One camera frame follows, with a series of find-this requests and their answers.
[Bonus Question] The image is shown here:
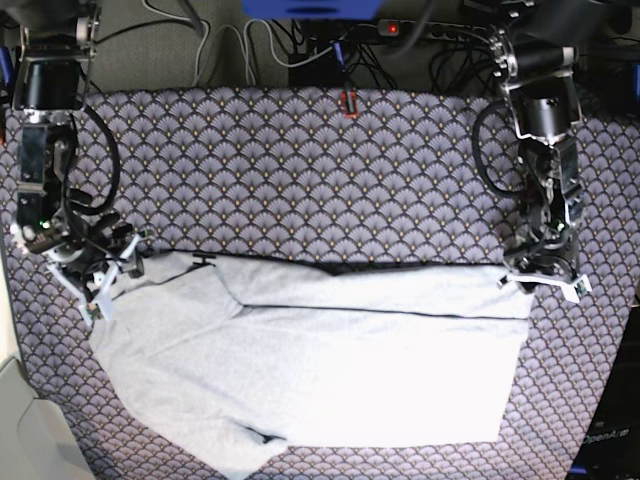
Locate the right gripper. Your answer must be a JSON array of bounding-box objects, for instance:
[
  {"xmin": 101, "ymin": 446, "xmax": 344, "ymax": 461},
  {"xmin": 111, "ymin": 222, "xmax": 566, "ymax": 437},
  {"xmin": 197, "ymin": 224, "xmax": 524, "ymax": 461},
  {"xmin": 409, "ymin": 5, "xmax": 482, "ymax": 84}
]
[{"xmin": 45, "ymin": 213, "xmax": 144, "ymax": 295}]

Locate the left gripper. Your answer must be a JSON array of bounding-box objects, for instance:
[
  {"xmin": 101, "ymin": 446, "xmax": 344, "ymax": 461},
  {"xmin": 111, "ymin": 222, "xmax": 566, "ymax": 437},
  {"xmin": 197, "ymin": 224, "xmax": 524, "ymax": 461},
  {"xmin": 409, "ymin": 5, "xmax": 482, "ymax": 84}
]
[{"xmin": 504, "ymin": 227, "xmax": 580, "ymax": 293}]

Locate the light grey T-shirt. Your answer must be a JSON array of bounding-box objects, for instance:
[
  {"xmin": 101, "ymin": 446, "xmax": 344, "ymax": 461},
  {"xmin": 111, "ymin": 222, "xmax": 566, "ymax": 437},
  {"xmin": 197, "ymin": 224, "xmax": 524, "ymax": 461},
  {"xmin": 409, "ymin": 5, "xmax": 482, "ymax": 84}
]
[{"xmin": 89, "ymin": 253, "xmax": 534, "ymax": 479}]

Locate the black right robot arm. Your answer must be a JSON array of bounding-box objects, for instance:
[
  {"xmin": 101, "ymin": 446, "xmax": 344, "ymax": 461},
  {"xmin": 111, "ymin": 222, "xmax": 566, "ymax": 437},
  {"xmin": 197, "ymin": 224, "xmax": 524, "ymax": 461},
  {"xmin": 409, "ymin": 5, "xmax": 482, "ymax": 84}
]
[{"xmin": 1, "ymin": 1, "xmax": 143, "ymax": 300}]

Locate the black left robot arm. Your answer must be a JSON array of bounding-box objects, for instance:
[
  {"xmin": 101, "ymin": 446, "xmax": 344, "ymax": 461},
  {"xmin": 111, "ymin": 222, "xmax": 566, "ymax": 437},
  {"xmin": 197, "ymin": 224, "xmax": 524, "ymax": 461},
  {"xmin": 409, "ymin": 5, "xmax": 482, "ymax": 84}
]
[{"xmin": 471, "ymin": 26, "xmax": 592, "ymax": 303}]

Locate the fan-patterned tablecloth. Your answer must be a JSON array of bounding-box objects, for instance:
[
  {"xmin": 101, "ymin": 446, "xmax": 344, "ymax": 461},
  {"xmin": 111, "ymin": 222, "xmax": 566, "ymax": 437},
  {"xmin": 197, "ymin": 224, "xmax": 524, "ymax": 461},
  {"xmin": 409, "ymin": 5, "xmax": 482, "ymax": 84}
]
[{"xmin": 3, "ymin": 88, "xmax": 639, "ymax": 479}]

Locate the white plastic bin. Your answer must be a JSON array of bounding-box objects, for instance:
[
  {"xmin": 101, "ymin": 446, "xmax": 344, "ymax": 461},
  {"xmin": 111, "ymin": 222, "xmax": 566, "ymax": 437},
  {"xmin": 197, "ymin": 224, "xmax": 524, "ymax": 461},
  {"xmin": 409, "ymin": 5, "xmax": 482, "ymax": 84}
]
[{"xmin": 1, "ymin": 357, "xmax": 94, "ymax": 479}]

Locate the red clamp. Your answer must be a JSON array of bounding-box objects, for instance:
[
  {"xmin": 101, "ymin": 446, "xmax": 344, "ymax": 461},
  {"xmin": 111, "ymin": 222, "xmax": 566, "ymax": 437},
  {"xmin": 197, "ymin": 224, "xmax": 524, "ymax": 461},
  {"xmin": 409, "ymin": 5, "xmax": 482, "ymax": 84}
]
[{"xmin": 341, "ymin": 90, "xmax": 358, "ymax": 118}]

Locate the black power strip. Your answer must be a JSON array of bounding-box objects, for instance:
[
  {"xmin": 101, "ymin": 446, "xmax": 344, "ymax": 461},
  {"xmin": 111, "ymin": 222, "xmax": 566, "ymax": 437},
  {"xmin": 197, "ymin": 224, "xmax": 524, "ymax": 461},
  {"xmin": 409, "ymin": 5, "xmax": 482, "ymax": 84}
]
[{"xmin": 374, "ymin": 19, "xmax": 490, "ymax": 42}]

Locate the black power adapter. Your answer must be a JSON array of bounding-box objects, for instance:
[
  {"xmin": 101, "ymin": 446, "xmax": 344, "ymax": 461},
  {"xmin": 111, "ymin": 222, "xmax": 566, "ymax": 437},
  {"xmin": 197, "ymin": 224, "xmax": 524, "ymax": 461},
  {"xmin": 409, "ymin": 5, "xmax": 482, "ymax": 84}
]
[{"xmin": 288, "ymin": 51, "xmax": 343, "ymax": 88}]

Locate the blue box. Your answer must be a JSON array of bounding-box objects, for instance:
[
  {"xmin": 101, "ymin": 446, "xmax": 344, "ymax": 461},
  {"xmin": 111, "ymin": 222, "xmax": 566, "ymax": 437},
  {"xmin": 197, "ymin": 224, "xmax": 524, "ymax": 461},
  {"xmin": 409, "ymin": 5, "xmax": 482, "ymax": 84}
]
[{"xmin": 242, "ymin": 0, "xmax": 382, "ymax": 20}]

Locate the white cable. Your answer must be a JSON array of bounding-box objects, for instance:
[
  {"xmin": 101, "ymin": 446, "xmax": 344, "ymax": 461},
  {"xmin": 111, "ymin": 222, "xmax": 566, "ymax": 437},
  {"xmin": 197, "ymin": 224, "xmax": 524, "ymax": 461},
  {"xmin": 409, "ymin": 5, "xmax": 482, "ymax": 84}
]
[{"xmin": 144, "ymin": 0, "xmax": 336, "ymax": 87}]

